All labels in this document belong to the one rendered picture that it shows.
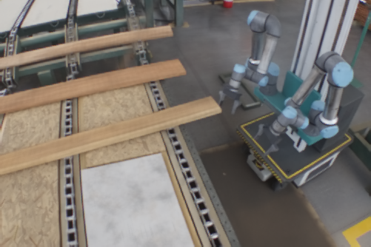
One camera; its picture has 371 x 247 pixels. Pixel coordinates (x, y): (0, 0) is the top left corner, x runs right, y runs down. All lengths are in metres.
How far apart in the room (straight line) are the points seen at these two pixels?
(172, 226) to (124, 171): 0.41
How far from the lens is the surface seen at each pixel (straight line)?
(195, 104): 1.77
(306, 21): 1.95
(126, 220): 1.33
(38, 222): 1.47
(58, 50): 2.57
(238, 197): 2.37
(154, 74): 2.06
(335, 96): 1.60
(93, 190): 1.46
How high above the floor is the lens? 2.01
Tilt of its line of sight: 41 degrees down
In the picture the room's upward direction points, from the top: straight up
